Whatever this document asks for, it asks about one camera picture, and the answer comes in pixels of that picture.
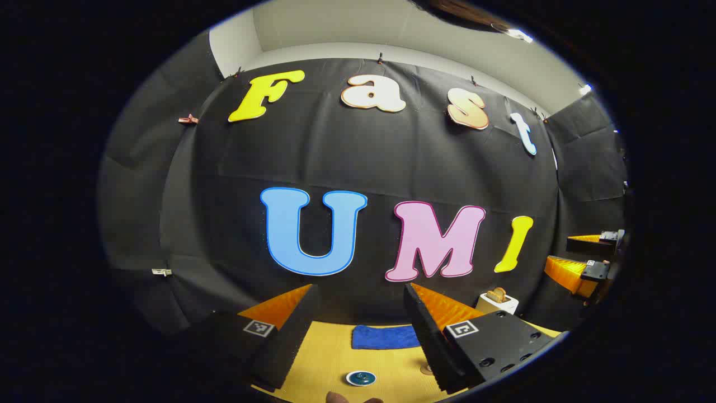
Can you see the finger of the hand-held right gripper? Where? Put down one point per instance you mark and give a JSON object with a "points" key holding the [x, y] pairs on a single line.
{"points": [[587, 246], [565, 274]]}

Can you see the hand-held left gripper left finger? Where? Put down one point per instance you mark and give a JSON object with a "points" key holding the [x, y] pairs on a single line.
{"points": [[288, 336]]}

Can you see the round brown coaster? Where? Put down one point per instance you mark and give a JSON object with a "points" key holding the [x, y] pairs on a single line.
{"points": [[427, 369]]}

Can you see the blue towel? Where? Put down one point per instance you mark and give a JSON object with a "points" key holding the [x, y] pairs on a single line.
{"points": [[386, 337]]}

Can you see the white clip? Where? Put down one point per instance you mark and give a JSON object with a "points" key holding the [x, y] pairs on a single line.
{"points": [[162, 272]]}

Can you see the black backdrop cloth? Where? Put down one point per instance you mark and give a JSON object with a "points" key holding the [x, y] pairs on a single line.
{"points": [[335, 145]]}

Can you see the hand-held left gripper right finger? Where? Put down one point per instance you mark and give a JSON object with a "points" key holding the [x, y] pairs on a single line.
{"points": [[428, 336]]}

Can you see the pink clip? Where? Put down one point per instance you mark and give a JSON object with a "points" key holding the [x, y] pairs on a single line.
{"points": [[188, 119]]}

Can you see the teacup with white inside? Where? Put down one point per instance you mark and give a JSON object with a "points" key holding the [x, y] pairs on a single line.
{"points": [[347, 379]]}

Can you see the white toaster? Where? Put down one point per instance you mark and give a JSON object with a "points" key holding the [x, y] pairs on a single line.
{"points": [[498, 306]]}

